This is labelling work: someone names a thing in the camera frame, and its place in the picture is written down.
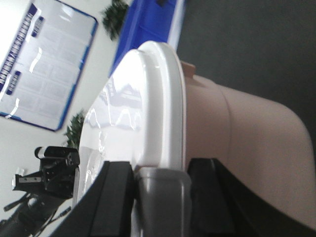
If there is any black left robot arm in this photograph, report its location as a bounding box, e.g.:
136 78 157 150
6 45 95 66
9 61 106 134
0 146 134 237

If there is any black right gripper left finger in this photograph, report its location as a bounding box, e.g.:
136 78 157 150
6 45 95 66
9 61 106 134
52 161 135 237

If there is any blue crate beside table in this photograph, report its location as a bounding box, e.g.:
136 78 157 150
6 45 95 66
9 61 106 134
109 0 186 75

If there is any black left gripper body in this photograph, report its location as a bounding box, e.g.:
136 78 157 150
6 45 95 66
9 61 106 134
12 146 79 199

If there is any green plant garland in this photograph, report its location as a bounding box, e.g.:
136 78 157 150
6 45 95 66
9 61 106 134
64 0 129 150

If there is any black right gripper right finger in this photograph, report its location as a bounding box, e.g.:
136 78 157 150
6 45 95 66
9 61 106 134
188 158 316 237

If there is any blue framed wall poster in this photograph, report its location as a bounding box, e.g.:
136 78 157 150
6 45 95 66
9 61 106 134
0 0 98 131

